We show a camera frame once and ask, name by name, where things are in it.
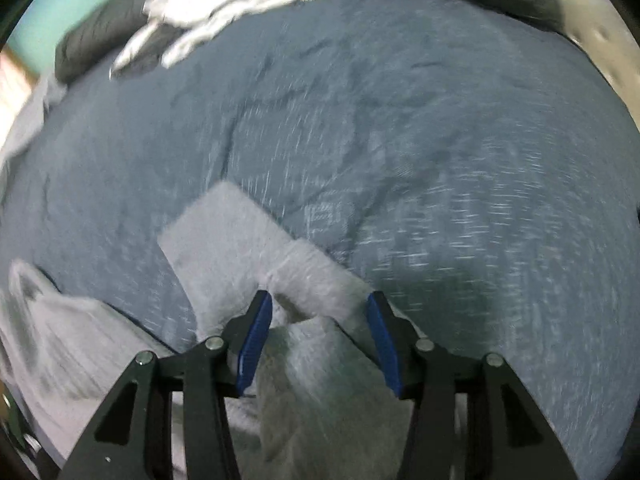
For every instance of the grey sweatpants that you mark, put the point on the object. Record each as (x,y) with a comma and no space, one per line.
(240,240)

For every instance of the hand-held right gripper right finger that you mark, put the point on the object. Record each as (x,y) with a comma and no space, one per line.
(385,347)

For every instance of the pink curtain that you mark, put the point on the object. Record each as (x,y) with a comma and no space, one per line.
(12,75)

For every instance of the white jacket with black trim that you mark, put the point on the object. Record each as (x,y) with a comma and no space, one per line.
(200,5)

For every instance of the blue flecked bedspread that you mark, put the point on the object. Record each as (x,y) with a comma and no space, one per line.
(400,135)

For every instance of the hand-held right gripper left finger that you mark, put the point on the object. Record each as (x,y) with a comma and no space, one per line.
(255,342)

